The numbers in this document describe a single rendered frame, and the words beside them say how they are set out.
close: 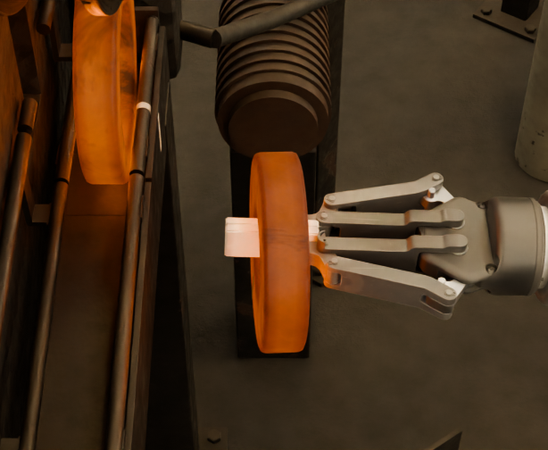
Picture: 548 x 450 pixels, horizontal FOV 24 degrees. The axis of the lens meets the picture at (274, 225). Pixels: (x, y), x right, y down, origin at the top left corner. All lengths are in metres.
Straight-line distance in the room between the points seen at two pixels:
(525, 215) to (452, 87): 1.22
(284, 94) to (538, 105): 0.65
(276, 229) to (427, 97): 1.27
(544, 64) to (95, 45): 1.04
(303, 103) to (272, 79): 0.04
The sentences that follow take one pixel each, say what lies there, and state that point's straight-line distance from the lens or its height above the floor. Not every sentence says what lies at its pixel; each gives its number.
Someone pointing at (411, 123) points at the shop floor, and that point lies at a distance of 2.12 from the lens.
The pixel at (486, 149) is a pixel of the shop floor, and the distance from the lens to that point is 2.09.
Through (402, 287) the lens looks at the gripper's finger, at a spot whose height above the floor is 0.73.
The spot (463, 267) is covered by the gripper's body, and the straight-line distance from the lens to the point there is 0.97.
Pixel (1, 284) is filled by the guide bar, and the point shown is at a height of 0.75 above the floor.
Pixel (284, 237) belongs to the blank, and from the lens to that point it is 0.92.
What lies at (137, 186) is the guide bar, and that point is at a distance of 1.04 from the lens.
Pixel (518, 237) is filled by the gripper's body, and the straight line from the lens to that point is 0.97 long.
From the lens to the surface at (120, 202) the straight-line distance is 1.10.
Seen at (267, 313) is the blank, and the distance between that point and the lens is 0.93.
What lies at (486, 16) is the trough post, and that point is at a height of 0.01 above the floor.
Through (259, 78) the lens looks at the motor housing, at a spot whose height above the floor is 0.53.
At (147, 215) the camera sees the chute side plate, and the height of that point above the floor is 0.70.
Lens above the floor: 1.47
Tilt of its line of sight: 49 degrees down
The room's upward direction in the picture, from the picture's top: straight up
